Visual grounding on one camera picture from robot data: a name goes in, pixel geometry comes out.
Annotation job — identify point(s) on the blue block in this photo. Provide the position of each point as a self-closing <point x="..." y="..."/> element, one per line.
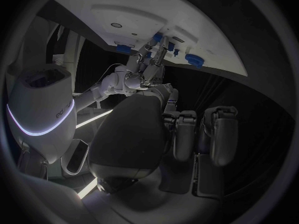
<point x="123" y="48"/>

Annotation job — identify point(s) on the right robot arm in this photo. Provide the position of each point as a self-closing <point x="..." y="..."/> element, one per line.
<point x="112" y="82"/>

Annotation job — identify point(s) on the white task board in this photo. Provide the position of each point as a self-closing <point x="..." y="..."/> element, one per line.
<point x="140" y="9"/>

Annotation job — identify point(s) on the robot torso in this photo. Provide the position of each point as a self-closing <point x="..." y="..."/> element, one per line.
<point x="39" y="104"/>

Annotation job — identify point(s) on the blue gear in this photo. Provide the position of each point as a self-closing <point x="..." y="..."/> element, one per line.
<point x="193" y="59"/>

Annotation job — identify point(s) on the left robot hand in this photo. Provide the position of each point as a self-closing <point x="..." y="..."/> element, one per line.
<point x="130" y="134"/>

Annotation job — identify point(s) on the blue cylinder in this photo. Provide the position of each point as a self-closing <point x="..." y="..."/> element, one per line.
<point x="157" y="37"/>

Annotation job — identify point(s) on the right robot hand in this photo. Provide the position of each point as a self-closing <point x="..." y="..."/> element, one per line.
<point x="151" y="72"/>

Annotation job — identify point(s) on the blue plug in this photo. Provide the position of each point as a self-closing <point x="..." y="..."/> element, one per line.
<point x="171" y="45"/>

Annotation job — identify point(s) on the blue peg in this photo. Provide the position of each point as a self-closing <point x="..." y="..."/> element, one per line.
<point x="176" y="52"/>

